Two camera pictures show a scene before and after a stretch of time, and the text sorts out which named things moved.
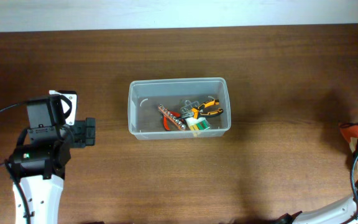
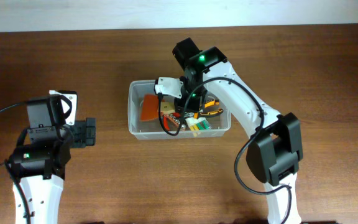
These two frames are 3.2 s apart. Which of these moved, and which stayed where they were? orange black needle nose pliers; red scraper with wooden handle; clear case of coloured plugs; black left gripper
Moved: red scraper with wooden handle
Stayed: orange black needle nose pliers; black left gripper; clear case of coloured plugs
